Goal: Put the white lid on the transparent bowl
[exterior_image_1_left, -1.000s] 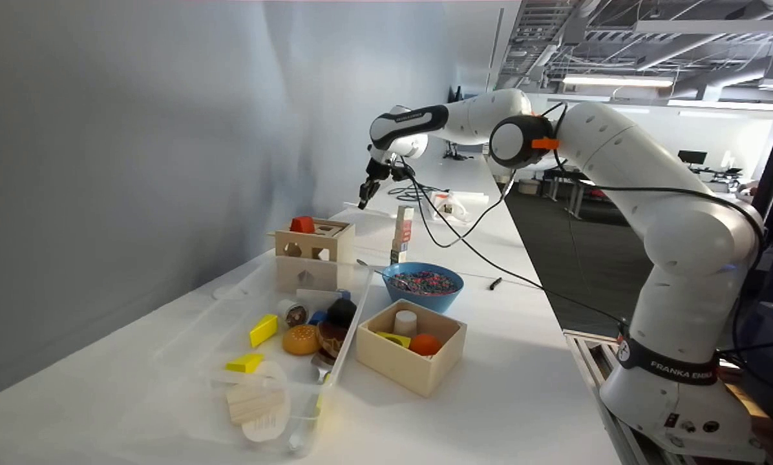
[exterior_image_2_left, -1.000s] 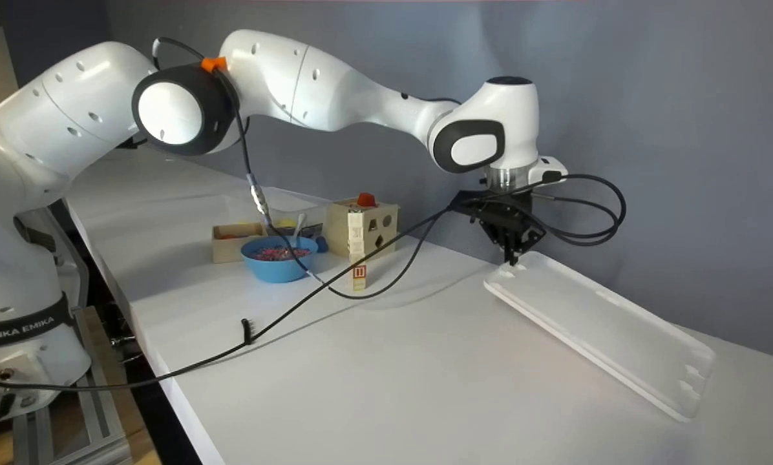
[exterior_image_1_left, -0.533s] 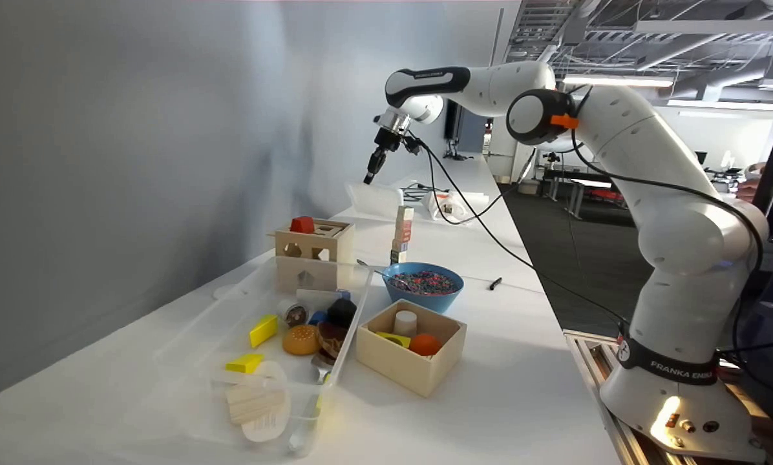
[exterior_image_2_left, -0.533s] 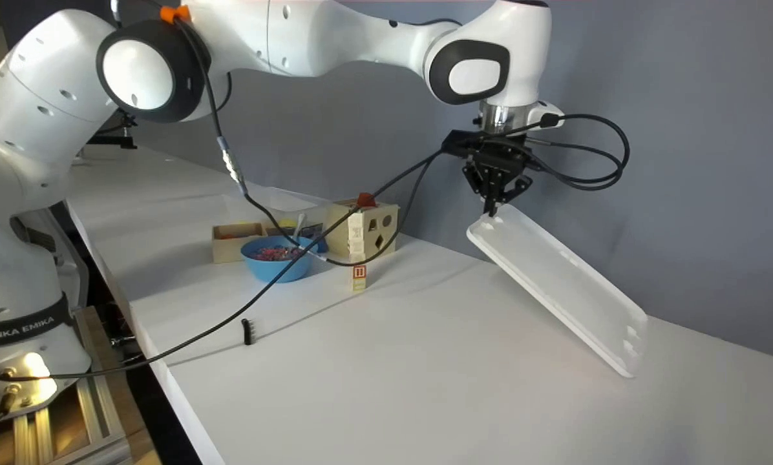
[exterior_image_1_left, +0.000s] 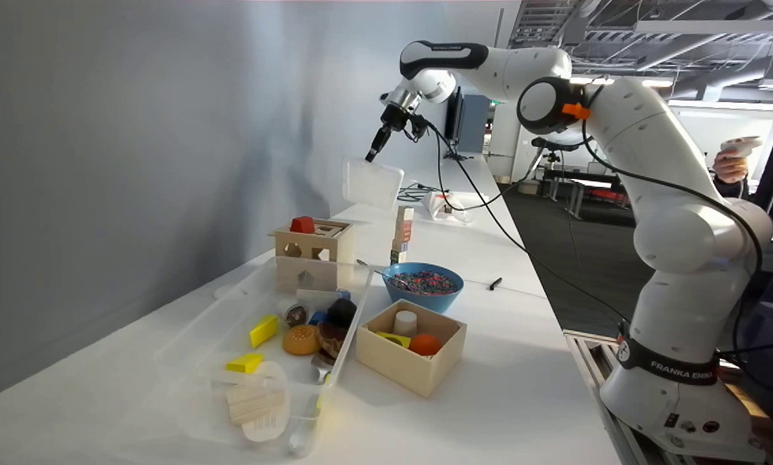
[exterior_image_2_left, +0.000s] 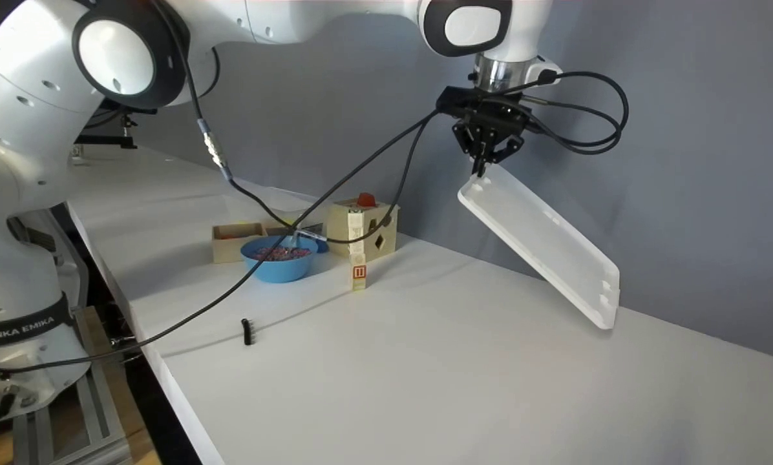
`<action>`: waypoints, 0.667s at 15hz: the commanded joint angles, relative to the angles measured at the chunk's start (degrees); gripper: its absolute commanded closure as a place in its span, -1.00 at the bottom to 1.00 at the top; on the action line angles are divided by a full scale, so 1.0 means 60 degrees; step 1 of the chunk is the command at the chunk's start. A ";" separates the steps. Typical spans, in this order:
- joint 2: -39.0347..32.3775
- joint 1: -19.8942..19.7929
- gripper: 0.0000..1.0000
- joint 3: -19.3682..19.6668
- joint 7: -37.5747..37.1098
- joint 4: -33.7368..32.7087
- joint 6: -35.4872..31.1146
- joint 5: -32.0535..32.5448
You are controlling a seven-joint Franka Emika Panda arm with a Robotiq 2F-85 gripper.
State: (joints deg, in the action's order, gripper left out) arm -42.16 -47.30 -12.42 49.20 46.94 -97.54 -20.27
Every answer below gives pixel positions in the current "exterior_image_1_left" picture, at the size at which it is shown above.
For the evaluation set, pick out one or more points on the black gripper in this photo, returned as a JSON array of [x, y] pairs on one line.
[[392, 123]]

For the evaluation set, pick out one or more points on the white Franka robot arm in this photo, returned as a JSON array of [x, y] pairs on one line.
[[686, 248]]

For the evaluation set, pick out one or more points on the blue bowl with beads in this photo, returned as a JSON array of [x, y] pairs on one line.
[[425, 284]]

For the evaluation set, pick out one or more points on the operator hand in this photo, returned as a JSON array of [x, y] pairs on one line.
[[732, 165]]

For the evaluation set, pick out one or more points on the printed paper sheet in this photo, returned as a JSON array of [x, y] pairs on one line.
[[419, 191]]

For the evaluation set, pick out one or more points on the white and orange bottle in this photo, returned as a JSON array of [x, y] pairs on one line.
[[405, 227]]

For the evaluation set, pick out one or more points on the clear plastic bag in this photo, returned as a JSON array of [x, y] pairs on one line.
[[450, 208]]

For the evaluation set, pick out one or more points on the grey monitor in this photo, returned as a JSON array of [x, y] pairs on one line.
[[471, 124]]

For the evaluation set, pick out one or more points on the red wooden block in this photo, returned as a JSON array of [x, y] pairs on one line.
[[302, 226]]

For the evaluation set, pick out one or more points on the wooden shape sorter box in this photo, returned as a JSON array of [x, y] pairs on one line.
[[329, 247]]

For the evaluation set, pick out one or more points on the black toy piece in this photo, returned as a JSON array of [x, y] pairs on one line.
[[343, 311]]

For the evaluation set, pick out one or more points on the black office stool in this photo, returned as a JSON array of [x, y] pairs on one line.
[[558, 143]]

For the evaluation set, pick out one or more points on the white wooden cylinder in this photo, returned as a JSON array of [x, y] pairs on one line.
[[405, 320]]

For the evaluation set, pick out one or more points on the black marker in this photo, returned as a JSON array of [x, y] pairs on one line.
[[496, 283]]

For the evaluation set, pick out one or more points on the blue toy piece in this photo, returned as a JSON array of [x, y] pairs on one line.
[[319, 315]]

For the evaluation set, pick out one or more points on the yellow flat wooden piece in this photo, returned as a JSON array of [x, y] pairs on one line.
[[395, 336]]

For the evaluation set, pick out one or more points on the dark brown toy piece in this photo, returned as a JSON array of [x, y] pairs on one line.
[[333, 340]]

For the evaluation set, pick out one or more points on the orange ball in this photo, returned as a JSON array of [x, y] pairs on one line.
[[425, 342]]

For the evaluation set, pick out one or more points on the orange round disc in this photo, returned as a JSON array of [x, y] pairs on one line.
[[302, 340]]

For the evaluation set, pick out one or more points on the yellow rectangular block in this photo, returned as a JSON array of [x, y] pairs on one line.
[[264, 328]]

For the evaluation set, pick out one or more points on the open wooden box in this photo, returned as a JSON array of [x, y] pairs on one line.
[[401, 362]]

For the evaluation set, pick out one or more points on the transparent plastic bin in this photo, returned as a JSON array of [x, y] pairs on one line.
[[231, 318]]

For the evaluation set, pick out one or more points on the yellow wedge block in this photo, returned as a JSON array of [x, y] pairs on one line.
[[246, 362]]

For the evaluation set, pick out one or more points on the white round disc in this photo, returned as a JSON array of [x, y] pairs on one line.
[[268, 427]]

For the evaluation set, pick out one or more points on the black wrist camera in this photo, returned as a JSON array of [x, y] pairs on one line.
[[418, 124]]

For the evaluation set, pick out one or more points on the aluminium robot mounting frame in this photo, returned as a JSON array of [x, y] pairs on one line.
[[593, 362]]

